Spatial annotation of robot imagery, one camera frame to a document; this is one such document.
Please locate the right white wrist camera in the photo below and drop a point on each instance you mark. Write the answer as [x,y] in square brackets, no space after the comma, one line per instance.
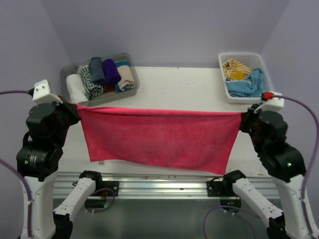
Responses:
[270,102]

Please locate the green patterned rolled towel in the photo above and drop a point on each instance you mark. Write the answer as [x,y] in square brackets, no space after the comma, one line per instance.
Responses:
[91,90]

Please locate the grey plastic bin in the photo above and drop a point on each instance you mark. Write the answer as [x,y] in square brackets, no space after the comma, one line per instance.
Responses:
[122,59]

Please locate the purple rolled towel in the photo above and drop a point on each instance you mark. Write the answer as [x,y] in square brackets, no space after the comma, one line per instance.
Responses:
[111,73]

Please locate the yellow striped towel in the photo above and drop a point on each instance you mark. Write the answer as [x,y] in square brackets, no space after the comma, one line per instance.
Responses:
[234,70]

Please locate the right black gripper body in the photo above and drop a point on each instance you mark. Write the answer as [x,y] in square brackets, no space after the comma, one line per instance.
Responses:
[247,123]

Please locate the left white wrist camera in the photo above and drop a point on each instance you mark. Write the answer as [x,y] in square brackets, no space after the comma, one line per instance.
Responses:
[42,93]

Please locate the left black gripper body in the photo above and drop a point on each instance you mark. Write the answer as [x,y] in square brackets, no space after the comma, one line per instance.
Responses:
[68,116]

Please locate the white plastic basket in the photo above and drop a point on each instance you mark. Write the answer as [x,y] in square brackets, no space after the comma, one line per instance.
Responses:
[252,61]

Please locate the white rolled towel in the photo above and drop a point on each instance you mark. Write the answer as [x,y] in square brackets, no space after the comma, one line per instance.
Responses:
[76,89]

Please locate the grey rolled towel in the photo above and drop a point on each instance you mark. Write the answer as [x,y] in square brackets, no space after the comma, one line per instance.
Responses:
[96,69]

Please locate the orange rolled towel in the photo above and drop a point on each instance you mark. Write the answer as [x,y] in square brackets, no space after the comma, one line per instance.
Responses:
[109,88]

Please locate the pink towel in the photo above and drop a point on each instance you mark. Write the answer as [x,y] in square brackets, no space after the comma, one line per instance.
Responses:
[190,140]

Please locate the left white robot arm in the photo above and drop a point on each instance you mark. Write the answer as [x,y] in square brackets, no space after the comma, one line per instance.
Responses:
[37,163]

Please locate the light blue towel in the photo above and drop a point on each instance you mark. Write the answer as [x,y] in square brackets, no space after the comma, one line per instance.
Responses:
[251,86]

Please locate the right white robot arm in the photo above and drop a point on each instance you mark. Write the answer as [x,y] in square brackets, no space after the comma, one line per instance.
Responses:
[285,165]

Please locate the beige teal rolled towel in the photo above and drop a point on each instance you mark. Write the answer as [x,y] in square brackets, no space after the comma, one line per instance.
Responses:
[127,81]

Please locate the aluminium mounting rail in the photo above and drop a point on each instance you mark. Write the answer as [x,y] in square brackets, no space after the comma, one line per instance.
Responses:
[159,186]

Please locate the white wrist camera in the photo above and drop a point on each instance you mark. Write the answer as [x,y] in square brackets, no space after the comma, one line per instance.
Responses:
[270,102]
[42,93]

